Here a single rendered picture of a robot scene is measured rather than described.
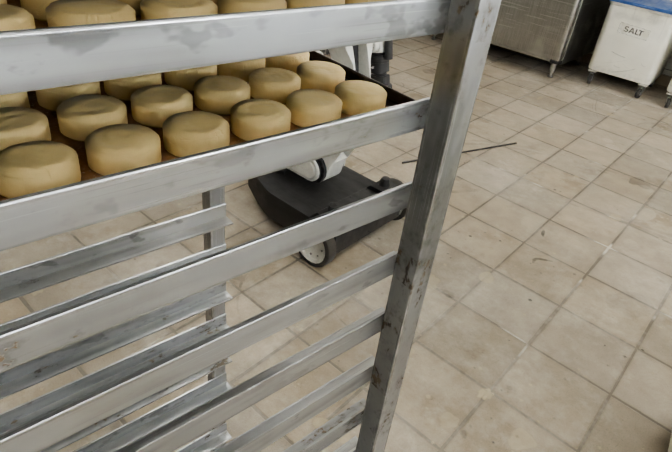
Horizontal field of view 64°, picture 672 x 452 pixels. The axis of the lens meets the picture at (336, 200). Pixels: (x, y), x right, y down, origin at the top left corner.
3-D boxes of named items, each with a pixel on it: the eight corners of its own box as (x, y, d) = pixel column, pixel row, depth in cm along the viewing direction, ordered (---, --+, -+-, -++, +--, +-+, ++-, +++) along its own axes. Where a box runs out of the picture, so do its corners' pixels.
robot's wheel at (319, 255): (291, 253, 228) (294, 214, 218) (300, 248, 232) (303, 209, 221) (326, 276, 218) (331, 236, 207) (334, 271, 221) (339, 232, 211)
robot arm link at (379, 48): (361, 63, 230) (361, 36, 224) (377, 58, 236) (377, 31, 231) (382, 67, 223) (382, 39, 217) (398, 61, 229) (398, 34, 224)
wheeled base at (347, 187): (228, 199, 253) (228, 135, 236) (305, 166, 288) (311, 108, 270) (327, 265, 220) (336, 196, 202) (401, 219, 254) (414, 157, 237)
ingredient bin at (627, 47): (578, 82, 473) (611, -9, 432) (599, 69, 517) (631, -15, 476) (642, 102, 446) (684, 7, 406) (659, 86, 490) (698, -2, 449)
